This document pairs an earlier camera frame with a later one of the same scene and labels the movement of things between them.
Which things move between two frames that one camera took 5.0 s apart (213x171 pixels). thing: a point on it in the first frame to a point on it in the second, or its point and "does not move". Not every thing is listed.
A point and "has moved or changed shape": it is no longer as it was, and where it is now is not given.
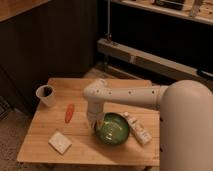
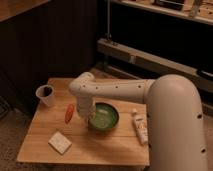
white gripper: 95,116 to 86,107
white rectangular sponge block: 60,143 does not move
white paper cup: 46,93 does not move
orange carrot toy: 69,113 does not move
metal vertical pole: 108,21 does not move
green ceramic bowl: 115,131 has moved or changed shape
